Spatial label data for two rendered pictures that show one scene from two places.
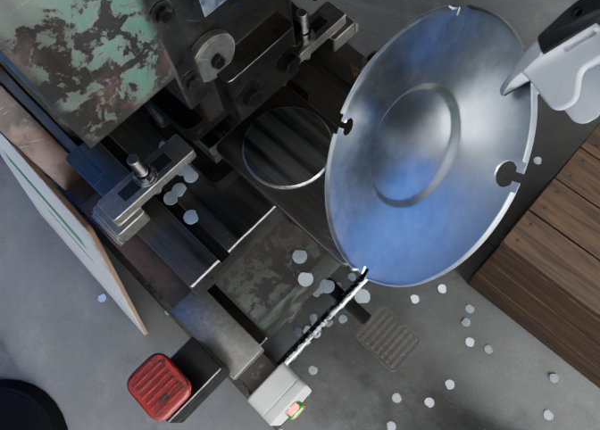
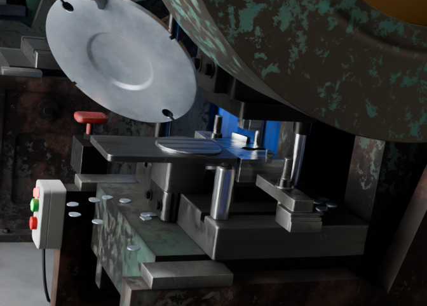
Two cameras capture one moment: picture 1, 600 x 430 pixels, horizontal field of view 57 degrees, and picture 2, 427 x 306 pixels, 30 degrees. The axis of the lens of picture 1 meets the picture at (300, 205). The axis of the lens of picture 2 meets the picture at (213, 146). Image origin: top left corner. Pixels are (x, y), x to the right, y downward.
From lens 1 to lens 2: 159 cm
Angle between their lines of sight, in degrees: 82
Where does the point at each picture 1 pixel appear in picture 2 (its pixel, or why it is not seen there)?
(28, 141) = not seen: hidden behind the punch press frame
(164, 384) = (89, 114)
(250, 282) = (126, 188)
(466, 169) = (84, 26)
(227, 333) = (103, 178)
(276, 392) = (51, 183)
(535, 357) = not seen: outside the picture
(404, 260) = (65, 58)
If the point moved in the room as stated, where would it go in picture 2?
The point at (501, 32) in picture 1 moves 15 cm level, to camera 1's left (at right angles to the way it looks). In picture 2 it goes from (136, 11) to (164, 8)
